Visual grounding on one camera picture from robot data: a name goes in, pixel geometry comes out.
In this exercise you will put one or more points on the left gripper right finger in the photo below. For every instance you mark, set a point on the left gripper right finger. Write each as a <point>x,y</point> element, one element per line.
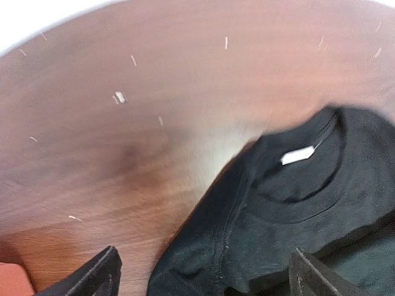
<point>309,276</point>

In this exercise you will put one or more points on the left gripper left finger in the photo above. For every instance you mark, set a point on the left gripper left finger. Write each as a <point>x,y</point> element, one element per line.
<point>99,276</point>

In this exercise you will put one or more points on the black t-shirt blue logo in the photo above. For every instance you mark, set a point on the black t-shirt blue logo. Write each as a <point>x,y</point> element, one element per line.
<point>326,187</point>

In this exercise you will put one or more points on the orange plastic bin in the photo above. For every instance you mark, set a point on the orange plastic bin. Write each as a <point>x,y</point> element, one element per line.
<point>15,281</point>

